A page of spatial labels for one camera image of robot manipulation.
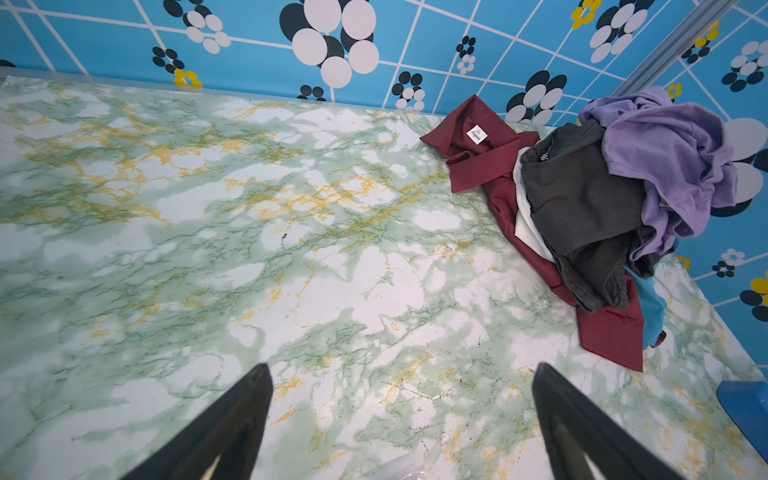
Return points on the white shirt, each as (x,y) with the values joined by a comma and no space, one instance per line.
(525,229)

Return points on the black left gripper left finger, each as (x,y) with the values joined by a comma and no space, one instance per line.
(224,439)

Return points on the purple cloth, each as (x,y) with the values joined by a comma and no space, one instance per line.
(681,154)

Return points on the maroon shirt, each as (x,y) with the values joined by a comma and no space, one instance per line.
(480,151)

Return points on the aluminium corner post right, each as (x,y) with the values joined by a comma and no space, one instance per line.
(678,40)

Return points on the dark grey cloth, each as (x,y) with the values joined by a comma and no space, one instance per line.
(589,219)

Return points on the blue tape dispenser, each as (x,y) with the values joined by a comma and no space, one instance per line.
(745,402)

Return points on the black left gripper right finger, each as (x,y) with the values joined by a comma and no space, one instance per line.
(578,434)

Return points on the teal cloth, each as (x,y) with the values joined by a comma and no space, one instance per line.
(653,308)

